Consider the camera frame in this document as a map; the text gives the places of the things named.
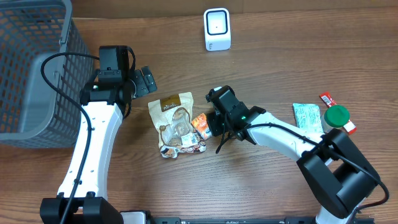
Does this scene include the orange white snack packet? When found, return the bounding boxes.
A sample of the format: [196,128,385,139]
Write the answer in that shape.
[191,113,212,140]

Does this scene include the white snack wrapper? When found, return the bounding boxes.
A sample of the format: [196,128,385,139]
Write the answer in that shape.
[148,92,206,159]

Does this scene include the teal tissue packet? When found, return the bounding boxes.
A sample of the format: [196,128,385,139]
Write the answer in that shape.
[292,103,323,133]

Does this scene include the red snack bar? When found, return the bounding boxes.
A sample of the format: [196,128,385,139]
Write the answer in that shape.
[320,91,357,134]

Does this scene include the green lid jar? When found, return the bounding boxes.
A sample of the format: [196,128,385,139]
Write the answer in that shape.
[321,105,350,133]

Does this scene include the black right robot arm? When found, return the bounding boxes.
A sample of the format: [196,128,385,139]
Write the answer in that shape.
[206,85,381,223]

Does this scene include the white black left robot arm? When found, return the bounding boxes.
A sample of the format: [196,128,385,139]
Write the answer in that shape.
[40,45,157,223]

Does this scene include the white barcode scanner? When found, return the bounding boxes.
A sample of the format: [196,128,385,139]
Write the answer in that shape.
[203,7,231,52]

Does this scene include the grey plastic mesh basket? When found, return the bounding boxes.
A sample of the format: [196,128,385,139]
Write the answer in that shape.
[1,1,94,148]

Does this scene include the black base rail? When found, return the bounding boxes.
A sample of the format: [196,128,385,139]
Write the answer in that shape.
[119,211,376,224]

